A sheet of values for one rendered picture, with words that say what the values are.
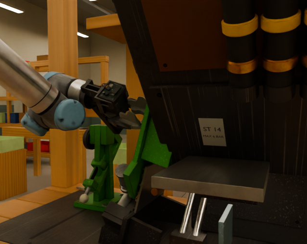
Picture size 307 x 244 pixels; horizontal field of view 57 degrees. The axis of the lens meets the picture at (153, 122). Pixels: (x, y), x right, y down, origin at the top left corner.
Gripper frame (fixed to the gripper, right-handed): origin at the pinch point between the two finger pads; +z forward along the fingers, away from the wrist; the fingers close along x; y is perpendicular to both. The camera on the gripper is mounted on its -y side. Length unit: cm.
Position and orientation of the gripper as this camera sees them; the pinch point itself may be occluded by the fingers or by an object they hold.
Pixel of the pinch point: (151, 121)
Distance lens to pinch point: 73.7
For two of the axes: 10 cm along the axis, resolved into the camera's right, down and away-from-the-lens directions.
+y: -1.1, -6.4, -7.6
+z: 8.7, 3.0, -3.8
